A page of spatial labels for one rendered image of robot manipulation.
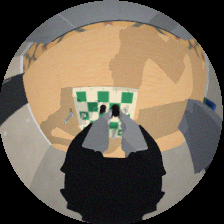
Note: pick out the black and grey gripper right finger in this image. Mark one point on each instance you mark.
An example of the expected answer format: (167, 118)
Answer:
(136, 139)

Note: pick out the green and white chessboard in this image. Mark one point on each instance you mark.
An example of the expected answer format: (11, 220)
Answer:
(89, 99)

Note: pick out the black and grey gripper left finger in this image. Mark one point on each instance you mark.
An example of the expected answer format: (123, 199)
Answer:
(94, 137)

